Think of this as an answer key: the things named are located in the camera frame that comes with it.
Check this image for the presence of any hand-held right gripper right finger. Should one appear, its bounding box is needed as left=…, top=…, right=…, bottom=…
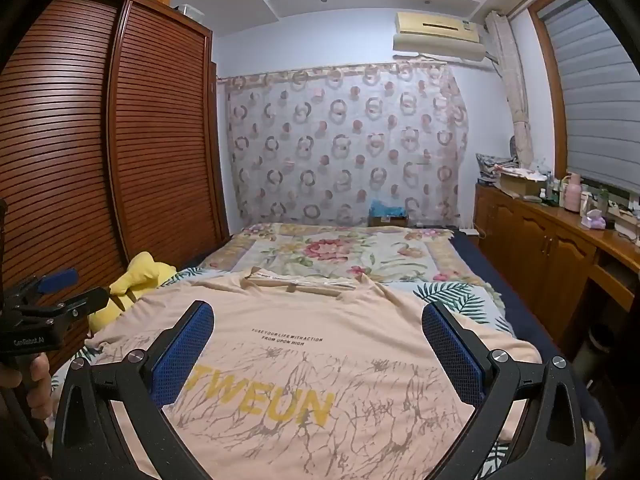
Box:
left=421, top=301, right=587, bottom=480

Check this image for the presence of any dark blue mattress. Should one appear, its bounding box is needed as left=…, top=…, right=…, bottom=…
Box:
left=452, top=232, right=616, bottom=461

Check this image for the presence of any grey window blind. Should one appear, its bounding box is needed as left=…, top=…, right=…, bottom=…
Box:
left=537, top=0, right=640, bottom=201

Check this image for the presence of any peach printed t-shirt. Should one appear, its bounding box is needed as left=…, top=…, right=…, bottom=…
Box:
left=85, top=268, right=543, bottom=480

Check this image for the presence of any patterned cloth pile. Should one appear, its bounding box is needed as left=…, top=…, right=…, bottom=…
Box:
left=475, top=152, right=521, bottom=186

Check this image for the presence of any wooden slatted wardrobe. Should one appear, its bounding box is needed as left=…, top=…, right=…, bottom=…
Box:
left=0, top=0, right=231, bottom=361

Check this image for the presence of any wooden sideboard cabinet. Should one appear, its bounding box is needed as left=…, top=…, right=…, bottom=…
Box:
left=472, top=182, right=640, bottom=361

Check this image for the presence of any cardboard box with blue cloth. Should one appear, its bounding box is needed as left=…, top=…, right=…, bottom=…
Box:
left=368, top=199, right=410, bottom=228

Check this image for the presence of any floral blanket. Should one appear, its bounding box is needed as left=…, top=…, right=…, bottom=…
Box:
left=200, top=222, right=501, bottom=301

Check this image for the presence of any open cardboard box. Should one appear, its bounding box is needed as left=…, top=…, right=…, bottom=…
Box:
left=500, top=170, right=548, bottom=198

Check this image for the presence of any small purple container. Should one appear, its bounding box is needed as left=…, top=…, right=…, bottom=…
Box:
left=580, top=208, right=607, bottom=231

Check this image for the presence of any circle print curtain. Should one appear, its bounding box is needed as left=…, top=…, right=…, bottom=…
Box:
left=217, top=60, right=471, bottom=228

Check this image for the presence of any leaf print bedsheet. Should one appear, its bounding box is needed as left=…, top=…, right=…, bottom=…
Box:
left=50, top=265, right=601, bottom=480

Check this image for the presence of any tied beige curtain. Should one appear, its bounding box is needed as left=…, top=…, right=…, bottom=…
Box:
left=485, top=10, right=535, bottom=168

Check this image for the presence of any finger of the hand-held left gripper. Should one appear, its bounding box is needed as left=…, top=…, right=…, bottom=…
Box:
left=5, top=268, right=80, bottom=303
left=22, top=287, right=110, bottom=322

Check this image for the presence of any yellow plush toy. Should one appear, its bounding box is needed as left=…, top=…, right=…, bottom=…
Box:
left=89, top=251, right=177, bottom=333

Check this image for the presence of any wall air conditioner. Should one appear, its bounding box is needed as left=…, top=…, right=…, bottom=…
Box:
left=392, top=10, right=488, bottom=63

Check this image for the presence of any pink thermos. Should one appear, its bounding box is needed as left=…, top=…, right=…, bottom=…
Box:
left=562, top=172, right=583, bottom=211

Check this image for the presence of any person's left hand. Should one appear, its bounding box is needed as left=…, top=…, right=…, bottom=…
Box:
left=0, top=352, right=52, bottom=420

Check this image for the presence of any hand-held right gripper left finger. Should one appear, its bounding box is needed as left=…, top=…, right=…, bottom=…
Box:
left=52, top=300, right=216, bottom=480

